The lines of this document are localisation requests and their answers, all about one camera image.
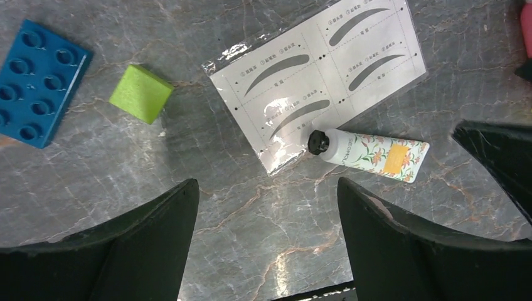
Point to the blue block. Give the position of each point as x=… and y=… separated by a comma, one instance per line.
x=39, y=78

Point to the pink bottle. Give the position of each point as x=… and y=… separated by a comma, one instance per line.
x=525, y=22

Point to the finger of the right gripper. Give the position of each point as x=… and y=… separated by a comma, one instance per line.
x=504, y=150
x=525, y=70

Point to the white eyebrow stencil card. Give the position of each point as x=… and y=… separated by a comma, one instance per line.
x=318, y=74

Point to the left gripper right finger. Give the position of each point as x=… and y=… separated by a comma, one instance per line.
x=397, y=255

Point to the small green cube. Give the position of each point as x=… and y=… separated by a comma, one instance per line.
x=141, y=93

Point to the white cream tube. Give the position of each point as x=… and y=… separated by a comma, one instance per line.
x=398, y=159

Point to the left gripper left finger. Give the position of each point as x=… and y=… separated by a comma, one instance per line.
x=139, y=255

